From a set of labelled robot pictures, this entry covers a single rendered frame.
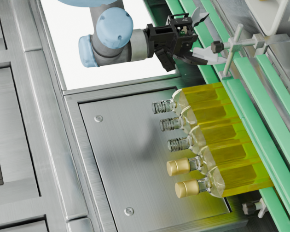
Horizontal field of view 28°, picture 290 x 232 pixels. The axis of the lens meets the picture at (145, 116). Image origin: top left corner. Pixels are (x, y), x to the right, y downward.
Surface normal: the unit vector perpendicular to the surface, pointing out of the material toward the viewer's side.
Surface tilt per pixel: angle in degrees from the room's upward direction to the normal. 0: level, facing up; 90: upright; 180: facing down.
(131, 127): 90
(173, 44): 1
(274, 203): 90
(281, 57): 90
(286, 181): 90
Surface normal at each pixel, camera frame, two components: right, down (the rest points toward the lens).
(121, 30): 0.23, -0.25
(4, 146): 0.11, -0.62
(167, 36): 0.28, 0.84
